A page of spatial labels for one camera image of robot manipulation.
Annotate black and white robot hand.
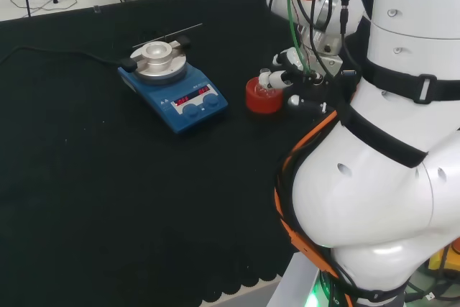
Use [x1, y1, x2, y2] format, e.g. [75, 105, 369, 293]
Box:
[265, 47, 361, 116]

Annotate clear round-bottom glass flask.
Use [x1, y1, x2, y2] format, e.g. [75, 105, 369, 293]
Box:
[254, 67, 280, 98]

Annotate thin metal probe rod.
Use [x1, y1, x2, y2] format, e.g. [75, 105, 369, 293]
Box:
[132, 23, 203, 49]

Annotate blue base heater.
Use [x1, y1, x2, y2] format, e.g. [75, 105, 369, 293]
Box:
[117, 43, 230, 136]

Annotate yellow stop button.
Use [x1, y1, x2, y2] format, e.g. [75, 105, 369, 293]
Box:
[427, 241, 460, 276]

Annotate black bench cloth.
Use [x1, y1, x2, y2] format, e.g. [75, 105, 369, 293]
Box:
[0, 0, 364, 307]

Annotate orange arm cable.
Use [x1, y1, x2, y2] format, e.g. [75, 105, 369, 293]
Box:
[273, 0, 357, 307]

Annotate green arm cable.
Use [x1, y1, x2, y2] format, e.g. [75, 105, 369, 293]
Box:
[286, 0, 313, 77]

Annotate red ribbed flask ring stand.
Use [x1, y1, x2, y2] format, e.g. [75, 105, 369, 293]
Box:
[245, 76, 285, 115]

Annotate aluminium heating block black handles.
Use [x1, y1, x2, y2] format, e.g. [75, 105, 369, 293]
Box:
[121, 35, 192, 75]

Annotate black power cable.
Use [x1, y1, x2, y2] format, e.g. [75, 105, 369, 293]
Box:
[0, 45, 125, 68]

